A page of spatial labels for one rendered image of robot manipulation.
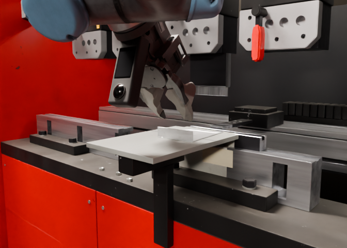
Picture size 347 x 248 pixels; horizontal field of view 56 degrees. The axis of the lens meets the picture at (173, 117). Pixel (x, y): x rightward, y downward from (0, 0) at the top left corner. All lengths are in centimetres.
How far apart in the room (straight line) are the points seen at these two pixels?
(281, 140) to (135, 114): 59
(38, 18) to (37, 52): 104
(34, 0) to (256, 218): 48
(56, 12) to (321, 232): 51
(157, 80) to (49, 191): 66
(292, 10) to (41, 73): 106
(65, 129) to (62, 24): 84
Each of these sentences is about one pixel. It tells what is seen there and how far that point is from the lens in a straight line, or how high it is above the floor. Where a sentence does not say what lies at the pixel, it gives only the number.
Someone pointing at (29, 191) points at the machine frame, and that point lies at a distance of 124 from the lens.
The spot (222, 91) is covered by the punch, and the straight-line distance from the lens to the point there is 75.
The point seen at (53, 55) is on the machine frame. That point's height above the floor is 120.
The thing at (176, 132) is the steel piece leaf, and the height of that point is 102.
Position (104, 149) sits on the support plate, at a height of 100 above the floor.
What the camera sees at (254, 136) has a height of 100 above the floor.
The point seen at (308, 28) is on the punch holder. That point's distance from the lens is 63.
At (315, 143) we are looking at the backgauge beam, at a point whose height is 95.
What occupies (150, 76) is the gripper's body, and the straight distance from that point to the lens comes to 56.
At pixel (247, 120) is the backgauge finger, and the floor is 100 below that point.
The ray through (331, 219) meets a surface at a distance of 67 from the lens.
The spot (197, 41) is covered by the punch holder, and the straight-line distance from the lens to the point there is 74.
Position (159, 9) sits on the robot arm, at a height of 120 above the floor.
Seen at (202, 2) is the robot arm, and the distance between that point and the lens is 34.
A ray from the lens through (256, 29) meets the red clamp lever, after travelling 62.
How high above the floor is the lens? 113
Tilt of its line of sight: 8 degrees down
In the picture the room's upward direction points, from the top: straight up
